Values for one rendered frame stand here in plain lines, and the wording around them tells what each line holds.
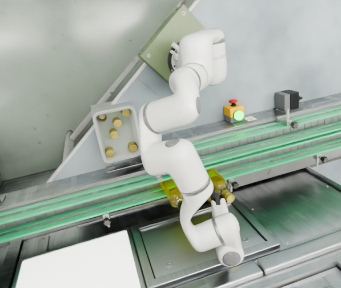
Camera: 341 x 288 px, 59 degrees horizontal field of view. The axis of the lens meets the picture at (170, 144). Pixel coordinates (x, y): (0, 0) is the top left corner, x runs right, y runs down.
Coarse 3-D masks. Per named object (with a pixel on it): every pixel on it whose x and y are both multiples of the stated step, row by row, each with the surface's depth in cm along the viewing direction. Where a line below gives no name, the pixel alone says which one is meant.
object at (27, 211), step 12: (336, 132) 141; (288, 144) 137; (300, 144) 137; (240, 156) 132; (252, 156) 131; (132, 180) 126; (144, 180) 125; (156, 180) 123; (84, 192) 122; (96, 192) 122; (108, 192) 119; (120, 192) 119; (36, 204) 119; (48, 204) 118; (60, 204) 116; (72, 204) 115; (0, 216) 115; (12, 216) 113; (24, 216) 112
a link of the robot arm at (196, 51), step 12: (192, 36) 83; (204, 36) 83; (216, 36) 88; (180, 48) 85; (192, 48) 83; (204, 48) 83; (180, 60) 88; (192, 60) 84; (204, 60) 84; (204, 72) 84; (204, 84) 85
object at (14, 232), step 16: (320, 144) 149; (336, 144) 146; (272, 160) 141; (288, 160) 138; (224, 176) 133; (144, 192) 130; (160, 192) 129; (96, 208) 124; (112, 208) 122; (32, 224) 120; (48, 224) 118; (64, 224) 117; (0, 240) 113
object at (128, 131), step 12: (120, 108) 121; (132, 108) 123; (96, 120) 121; (108, 120) 129; (132, 120) 129; (96, 132) 122; (108, 132) 130; (120, 132) 132; (132, 132) 133; (108, 144) 132; (120, 144) 134; (120, 156) 130; (132, 156) 129
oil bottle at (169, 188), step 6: (168, 180) 125; (162, 186) 127; (168, 186) 120; (174, 186) 119; (168, 192) 117; (174, 192) 115; (168, 198) 120; (174, 198) 113; (180, 198) 113; (174, 204) 113
